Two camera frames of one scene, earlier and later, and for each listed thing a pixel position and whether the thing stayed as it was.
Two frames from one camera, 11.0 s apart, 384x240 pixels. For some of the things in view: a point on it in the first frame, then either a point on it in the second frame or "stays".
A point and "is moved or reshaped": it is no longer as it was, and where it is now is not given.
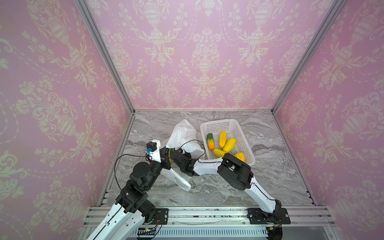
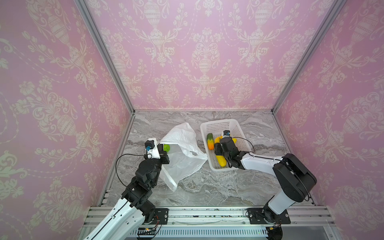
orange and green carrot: (210, 141) stays
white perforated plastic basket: (232, 130) stays
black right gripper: (177, 154) to (220, 147)
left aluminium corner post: (106, 53) stays
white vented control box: (202, 232) stays
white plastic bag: (184, 137) is moved or reshaped
